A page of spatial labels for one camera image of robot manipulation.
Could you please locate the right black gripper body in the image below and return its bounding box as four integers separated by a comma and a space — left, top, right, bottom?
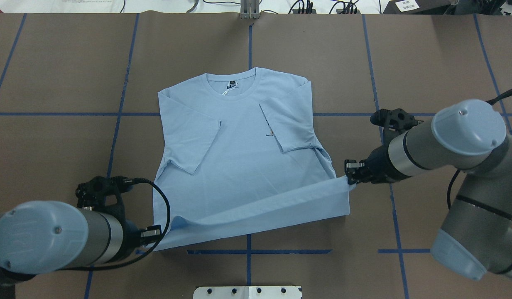
365, 145, 399, 184

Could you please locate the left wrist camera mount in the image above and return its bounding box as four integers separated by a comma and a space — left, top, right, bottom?
75, 176, 136, 221

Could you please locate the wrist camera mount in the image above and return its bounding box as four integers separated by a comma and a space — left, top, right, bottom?
370, 108, 423, 145
75, 176, 136, 221

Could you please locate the white camera pillar base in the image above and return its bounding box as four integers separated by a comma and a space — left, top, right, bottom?
193, 285, 303, 299

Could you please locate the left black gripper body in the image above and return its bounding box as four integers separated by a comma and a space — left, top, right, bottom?
121, 220, 146, 260

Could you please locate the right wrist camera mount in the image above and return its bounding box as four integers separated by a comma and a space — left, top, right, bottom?
370, 108, 423, 145

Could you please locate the aluminium frame post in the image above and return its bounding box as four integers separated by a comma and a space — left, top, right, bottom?
239, 0, 261, 20

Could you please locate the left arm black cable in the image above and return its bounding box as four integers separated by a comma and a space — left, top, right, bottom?
61, 178, 172, 271

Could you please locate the black power adapter box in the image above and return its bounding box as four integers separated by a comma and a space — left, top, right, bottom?
382, 0, 459, 15

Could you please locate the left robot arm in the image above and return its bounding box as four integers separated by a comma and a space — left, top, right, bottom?
0, 201, 162, 299

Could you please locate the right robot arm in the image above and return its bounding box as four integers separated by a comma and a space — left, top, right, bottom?
345, 99, 512, 281

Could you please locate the light blue t-shirt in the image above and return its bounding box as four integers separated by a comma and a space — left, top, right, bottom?
153, 67, 354, 250

